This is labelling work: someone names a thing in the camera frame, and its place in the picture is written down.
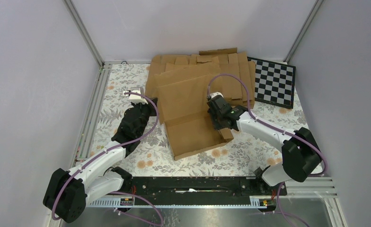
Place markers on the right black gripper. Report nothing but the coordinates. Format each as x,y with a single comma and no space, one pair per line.
216,126

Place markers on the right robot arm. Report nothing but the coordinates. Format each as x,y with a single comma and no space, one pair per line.
300,153

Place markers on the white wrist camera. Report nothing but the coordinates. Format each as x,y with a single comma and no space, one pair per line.
135,95
214,94

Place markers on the black white checkerboard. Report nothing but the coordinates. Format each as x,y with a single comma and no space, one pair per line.
274,83

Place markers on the stack of flat cardboard blanks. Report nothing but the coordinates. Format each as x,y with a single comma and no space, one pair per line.
230,61

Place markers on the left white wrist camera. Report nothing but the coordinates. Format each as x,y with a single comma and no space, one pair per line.
135,95

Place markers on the floral table mat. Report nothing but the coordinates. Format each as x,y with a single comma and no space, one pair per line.
153,156

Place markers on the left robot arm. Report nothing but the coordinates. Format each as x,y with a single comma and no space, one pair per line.
70,191

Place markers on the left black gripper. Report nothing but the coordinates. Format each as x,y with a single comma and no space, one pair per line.
150,106

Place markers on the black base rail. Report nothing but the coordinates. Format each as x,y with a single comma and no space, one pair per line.
201,191

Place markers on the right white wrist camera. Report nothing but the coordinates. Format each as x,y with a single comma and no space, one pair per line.
214,94

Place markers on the brown cardboard box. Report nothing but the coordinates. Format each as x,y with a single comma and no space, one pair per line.
183,109

